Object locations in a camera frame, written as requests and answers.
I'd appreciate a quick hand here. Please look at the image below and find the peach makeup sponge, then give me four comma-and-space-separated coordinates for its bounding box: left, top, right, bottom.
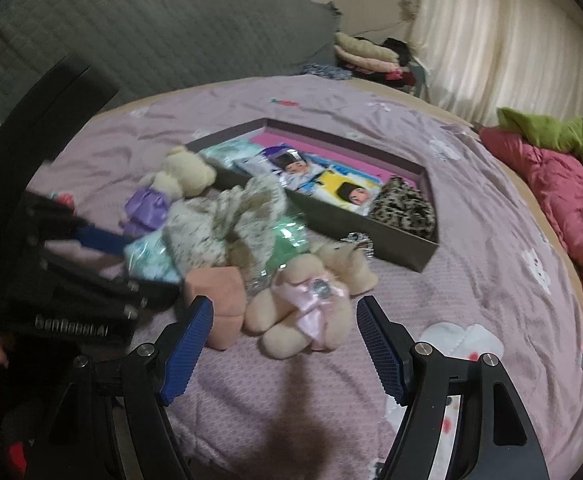
184, 266, 247, 351

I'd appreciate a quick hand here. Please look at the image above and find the beige teddy bear pink dress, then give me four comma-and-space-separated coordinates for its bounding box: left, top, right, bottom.
244, 233, 378, 360

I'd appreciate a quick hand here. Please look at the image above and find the cream teddy bear purple dress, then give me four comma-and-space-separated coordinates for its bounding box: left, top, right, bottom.
122, 145, 216, 238

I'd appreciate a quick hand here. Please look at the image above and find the white floral fabric scrunchie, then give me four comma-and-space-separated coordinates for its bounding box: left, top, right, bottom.
163, 176, 287, 282

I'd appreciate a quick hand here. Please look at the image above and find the green sponge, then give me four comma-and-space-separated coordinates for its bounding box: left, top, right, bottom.
248, 214, 310, 294

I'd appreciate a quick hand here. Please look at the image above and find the leopard print scrunchie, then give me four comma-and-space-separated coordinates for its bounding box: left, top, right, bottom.
369, 176, 437, 240

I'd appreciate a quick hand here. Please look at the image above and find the yellow cartoon wipes pack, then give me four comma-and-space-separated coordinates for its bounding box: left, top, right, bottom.
298, 166, 383, 216

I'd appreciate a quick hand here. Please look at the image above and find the green floral tissue pack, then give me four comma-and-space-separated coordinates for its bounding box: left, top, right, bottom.
199, 138, 263, 169

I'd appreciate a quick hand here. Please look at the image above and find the purple patterned bed sheet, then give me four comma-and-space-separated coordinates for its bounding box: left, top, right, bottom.
31, 76, 583, 479

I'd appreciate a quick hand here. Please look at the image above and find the dark shallow cardboard box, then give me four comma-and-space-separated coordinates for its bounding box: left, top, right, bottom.
186, 118, 439, 272

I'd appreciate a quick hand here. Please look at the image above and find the pink and blue book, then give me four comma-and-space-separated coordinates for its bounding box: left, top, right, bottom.
249, 130, 418, 188

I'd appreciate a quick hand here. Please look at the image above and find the grey quilted headboard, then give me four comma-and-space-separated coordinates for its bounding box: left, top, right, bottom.
0, 0, 339, 125

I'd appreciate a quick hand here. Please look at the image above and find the dark patterned cloth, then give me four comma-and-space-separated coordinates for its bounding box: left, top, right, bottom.
300, 63, 352, 80

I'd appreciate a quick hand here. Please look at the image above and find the green garment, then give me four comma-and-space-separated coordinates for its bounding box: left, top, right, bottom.
497, 107, 583, 166

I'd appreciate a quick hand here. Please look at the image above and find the stack of folded clothes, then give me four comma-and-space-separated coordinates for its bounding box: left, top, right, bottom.
335, 32, 426, 96

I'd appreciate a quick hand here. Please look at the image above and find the white striped curtain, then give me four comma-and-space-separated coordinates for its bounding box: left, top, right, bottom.
410, 0, 583, 125

